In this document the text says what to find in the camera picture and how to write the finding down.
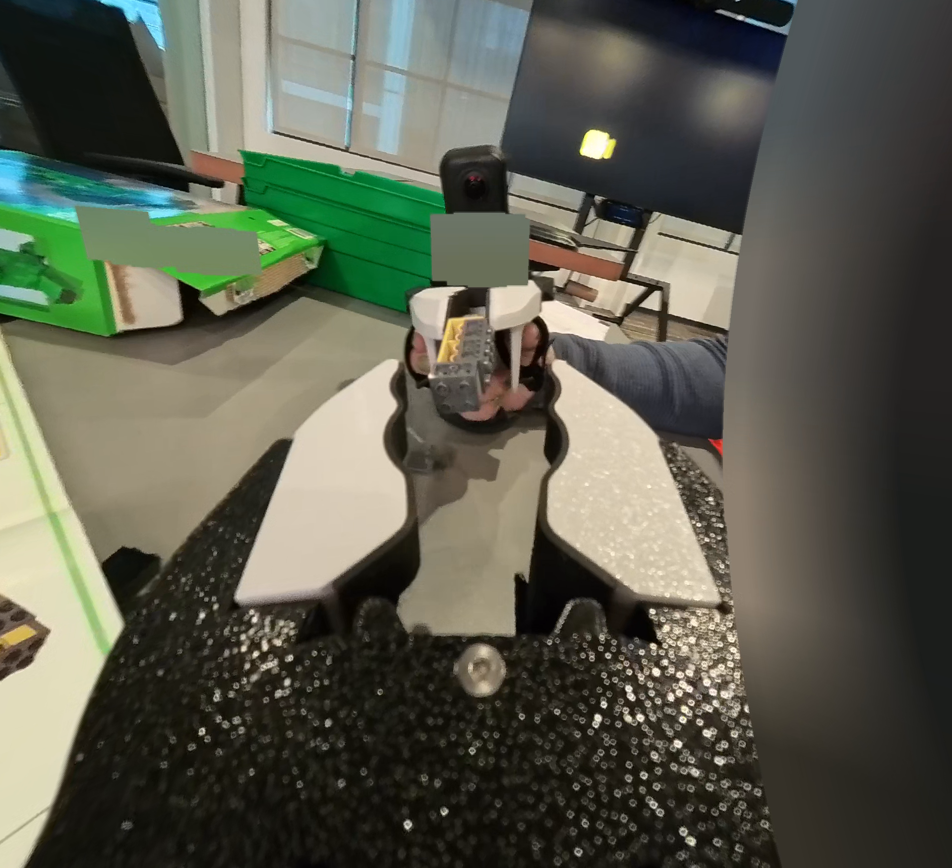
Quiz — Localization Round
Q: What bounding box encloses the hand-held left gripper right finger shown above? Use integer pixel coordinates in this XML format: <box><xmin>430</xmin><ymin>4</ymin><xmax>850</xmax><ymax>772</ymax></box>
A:
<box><xmin>539</xmin><ymin>360</ymin><xmax>724</xmax><ymax>637</ymax></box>

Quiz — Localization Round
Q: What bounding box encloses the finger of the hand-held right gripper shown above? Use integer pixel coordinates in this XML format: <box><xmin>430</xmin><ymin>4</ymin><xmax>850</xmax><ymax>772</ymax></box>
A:
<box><xmin>485</xmin><ymin>282</ymin><xmax>541</xmax><ymax>393</ymax></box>
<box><xmin>408</xmin><ymin>286</ymin><xmax>458</xmax><ymax>337</ymax></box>

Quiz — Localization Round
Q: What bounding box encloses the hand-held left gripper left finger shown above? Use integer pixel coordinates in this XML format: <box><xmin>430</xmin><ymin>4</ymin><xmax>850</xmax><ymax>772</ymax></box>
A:
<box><xmin>234</xmin><ymin>360</ymin><xmax>421</xmax><ymax>634</ymax></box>

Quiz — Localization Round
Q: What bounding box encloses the small grey bracket brick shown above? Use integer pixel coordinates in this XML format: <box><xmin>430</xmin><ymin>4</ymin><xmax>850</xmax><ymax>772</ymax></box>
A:
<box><xmin>405</xmin><ymin>436</ymin><xmax>452</xmax><ymax>473</ymax></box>

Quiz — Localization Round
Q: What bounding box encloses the grey desk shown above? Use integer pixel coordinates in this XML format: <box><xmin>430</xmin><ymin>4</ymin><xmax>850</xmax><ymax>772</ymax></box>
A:
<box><xmin>0</xmin><ymin>284</ymin><xmax>733</xmax><ymax>868</ymax></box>

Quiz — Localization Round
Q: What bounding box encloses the person's right hand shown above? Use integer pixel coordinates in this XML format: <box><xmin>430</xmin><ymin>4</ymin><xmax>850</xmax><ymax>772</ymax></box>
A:
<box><xmin>408</xmin><ymin>321</ymin><xmax>555</xmax><ymax>434</ymax></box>

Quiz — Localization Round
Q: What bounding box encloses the table with wooden edge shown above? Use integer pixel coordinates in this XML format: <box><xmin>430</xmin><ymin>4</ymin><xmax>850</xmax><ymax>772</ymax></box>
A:
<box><xmin>527</xmin><ymin>224</ymin><xmax>745</xmax><ymax>285</ymax></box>

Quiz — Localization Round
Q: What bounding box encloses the green plastic crate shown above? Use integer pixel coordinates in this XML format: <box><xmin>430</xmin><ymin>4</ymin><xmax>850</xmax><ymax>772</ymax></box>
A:
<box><xmin>238</xmin><ymin>148</ymin><xmax>449</xmax><ymax>316</ymax></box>

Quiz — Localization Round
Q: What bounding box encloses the black display stand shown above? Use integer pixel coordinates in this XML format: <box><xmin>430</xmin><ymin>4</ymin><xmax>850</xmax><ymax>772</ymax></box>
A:
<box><xmin>571</xmin><ymin>192</ymin><xmax>672</xmax><ymax>344</ymax></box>

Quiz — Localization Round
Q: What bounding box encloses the large window with blinds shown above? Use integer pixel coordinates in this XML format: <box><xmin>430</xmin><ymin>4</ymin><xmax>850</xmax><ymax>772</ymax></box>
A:
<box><xmin>266</xmin><ymin>0</ymin><xmax>819</xmax><ymax>156</ymax></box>

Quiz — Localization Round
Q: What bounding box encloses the large black display screen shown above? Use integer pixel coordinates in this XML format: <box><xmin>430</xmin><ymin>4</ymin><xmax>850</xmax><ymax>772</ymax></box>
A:
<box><xmin>498</xmin><ymin>0</ymin><xmax>791</xmax><ymax>237</ymax></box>

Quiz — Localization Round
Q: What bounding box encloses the black long brick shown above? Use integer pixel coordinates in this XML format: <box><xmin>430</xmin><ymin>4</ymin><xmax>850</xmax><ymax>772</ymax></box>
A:
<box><xmin>99</xmin><ymin>546</ymin><xmax>163</xmax><ymax>612</ymax></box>

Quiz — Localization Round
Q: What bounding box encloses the open instruction booklet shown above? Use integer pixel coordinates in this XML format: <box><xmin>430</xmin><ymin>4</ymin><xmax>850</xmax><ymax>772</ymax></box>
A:
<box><xmin>0</xmin><ymin>336</ymin><xmax>126</xmax><ymax>868</ymax></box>

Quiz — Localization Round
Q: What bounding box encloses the green cardboard toy box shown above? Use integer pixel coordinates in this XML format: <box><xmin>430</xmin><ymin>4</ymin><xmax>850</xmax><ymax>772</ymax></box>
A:
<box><xmin>0</xmin><ymin>148</ymin><xmax>326</xmax><ymax>338</ymax></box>

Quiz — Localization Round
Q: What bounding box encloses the black mesh office chair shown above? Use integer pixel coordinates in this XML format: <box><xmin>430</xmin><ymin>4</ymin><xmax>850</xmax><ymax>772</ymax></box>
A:
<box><xmin>0</xmin><ymin>0</ymin><xmax>226</xmax><ymax>193</ymax></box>

